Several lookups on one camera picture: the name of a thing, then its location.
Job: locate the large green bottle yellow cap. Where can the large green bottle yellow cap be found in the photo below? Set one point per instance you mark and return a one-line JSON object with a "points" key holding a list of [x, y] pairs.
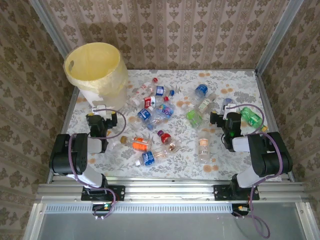
{"points": [[251, 120]]}

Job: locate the bottle green white label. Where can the bottle green white label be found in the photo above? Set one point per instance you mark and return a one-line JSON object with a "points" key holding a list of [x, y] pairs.
{"points": [[205, 104]]}

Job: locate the small light green bottle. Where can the small light green bottle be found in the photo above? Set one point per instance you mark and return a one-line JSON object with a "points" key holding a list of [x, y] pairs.
{"points": [[193, 117]]}

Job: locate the bottle blue red label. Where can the bottle blue red label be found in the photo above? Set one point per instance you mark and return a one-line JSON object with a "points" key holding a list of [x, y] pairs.
{"points": [[227, 101]]}

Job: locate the clear bottle orange white label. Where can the clear bottle orange white label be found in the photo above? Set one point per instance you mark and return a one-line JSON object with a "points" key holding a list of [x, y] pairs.
{"points": [[203, 147]]}

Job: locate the squat blue label bottle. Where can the squat blue label bottle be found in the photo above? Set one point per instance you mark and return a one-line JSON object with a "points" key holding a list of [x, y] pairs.
{"points": [[201, 90]]}

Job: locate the small blue label bottle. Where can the small blue label bottle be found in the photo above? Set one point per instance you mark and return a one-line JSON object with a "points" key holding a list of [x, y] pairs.
{"points": [[144, 114]]}

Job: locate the orange label bottle brown cap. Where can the orange label bottle brown cap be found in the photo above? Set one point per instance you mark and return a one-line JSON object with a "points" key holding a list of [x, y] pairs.
{"points": [[140, 144]]}

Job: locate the crushed bottle purple blue label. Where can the crushed bottle purple blue label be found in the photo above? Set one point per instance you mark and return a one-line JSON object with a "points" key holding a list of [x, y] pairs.
{"points": [[166, 111]]}

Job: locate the blue label bottle white cap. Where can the blue label bottle white cap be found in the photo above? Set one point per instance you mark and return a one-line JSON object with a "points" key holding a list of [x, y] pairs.
{"points": [[148, 158]]}

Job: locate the clear bottle red cap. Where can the clear bottle red cap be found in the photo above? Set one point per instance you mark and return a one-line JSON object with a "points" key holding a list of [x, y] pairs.
{"points": [[150, 86]]}

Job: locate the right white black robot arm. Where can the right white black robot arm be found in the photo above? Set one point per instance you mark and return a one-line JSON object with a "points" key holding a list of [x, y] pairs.
{"points": [[265, 155]]}

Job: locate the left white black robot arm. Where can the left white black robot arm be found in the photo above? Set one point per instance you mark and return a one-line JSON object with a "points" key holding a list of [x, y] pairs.
{"points": [[62, 155]]}

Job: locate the white plastic bin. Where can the white plastic bin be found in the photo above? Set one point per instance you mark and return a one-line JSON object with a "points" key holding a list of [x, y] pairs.
{"points": [[87, 95]]}

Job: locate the floral patterned table cover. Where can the floral patterned table cover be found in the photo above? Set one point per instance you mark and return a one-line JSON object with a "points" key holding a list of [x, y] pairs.
{"points": [[180, 165]]}

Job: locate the black connector box green light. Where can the black connector box green light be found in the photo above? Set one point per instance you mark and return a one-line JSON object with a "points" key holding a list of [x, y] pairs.
{"points": [[100, 207]]}

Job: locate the black connector box yellow plug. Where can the black connector box yellow plug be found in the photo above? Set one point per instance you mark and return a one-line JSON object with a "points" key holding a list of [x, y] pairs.
{"points": [[237, 208]]}

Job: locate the grey metal base panel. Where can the grey metal base panel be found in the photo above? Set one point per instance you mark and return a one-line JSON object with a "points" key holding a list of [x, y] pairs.
{"points": [[162, 227]]}

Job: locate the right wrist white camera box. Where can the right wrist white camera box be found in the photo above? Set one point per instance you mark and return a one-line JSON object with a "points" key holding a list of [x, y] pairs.
{"points": [[228, 108]]}

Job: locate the aluminium side rail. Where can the aluminium side rail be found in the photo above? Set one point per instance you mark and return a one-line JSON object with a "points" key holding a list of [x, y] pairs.
{"points": [[266, 100], [71, 105]]}

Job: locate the aluminium front frame rail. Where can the aluminium front frame rail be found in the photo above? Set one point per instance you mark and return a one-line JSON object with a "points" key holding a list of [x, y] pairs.
{"points": [[170, 190]]}

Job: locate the aluminium corner post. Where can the aluminium corner post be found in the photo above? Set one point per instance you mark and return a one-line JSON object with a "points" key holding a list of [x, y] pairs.
{"points": [[278, 37], [48, 25]]}

